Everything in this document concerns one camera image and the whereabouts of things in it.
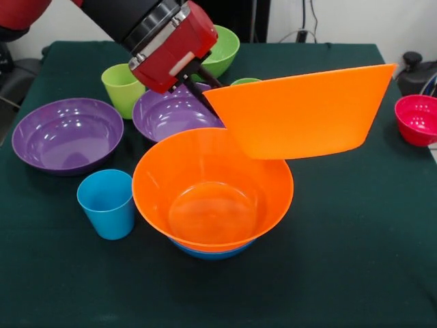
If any black equipment box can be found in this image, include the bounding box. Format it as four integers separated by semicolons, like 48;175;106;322
0;40;15;73

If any green cup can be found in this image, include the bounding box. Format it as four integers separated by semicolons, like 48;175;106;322
229;77;263;87

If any yellow-green cup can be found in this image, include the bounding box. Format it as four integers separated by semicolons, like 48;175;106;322
100;63;148;120

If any blue cup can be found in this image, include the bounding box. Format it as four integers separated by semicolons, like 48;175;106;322
76;169;137;241

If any blue bowl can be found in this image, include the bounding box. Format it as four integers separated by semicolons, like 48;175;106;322
169;238;257;262

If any black hanging cable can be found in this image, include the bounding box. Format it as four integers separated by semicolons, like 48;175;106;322
300;0;321;44

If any grey pedestal foot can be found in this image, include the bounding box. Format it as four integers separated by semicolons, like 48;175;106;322
395;51;437;98
0;46;51;103

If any green bowl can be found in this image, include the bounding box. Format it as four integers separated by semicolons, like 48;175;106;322
191;24;241;83

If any purple bowl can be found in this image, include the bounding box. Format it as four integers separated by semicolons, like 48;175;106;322
132;81;227;143
11;97;125;177

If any tangle of cables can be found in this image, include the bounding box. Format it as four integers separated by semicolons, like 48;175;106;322
419;74;437;97

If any dark green table cloth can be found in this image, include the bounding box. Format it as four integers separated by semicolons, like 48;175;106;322
0;40;437;328

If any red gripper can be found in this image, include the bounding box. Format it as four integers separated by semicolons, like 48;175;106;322
131;0;227;129

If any orange bowl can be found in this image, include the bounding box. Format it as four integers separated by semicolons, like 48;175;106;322
132;127;295;254
201;62;399;161

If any red bowl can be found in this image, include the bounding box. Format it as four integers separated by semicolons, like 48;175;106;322
394;94;437;148

